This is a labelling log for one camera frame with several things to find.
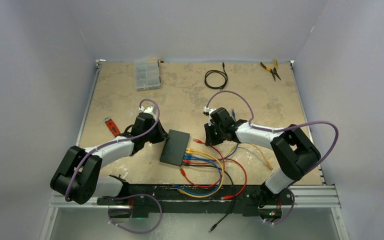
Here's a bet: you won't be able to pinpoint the black ethernet cable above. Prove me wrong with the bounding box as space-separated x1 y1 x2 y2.
204 61 229 90
183 162 237 233

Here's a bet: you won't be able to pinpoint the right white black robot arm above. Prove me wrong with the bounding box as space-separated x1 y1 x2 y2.
203 107 321 204

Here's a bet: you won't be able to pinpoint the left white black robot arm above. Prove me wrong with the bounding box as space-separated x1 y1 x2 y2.
50 112 169 205

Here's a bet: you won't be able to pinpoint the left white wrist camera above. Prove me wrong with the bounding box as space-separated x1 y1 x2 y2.
139 105 158 117

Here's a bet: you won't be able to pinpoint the aluminium frame rail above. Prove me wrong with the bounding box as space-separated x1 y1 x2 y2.
50 62 326 214

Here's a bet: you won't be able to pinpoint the blue ethernet cable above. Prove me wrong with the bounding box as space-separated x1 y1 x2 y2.
184 108 240 162
172 155 224 196

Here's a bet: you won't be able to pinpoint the clear plastic organizer box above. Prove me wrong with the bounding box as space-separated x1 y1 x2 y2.
133 58 161 91

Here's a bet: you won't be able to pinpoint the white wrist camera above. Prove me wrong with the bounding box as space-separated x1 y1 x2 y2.
139 105 158 117
203 106 216 116

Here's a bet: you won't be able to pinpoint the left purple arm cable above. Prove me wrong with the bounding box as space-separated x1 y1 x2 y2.
65 98 164 235

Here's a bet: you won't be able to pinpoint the yellow ethernet cable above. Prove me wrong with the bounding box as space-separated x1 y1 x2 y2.
185 143 274 171
178 149 226 199

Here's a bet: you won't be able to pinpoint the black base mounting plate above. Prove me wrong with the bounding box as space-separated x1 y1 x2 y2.
97 183 294 219

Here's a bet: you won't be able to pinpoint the black network switch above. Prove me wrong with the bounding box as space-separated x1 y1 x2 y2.
159 129 190 167

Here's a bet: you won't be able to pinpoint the yellow handled pliers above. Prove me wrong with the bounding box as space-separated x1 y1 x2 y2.
259 58 281 81

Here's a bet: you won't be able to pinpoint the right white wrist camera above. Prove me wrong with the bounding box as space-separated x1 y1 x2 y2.
203 106 216 116

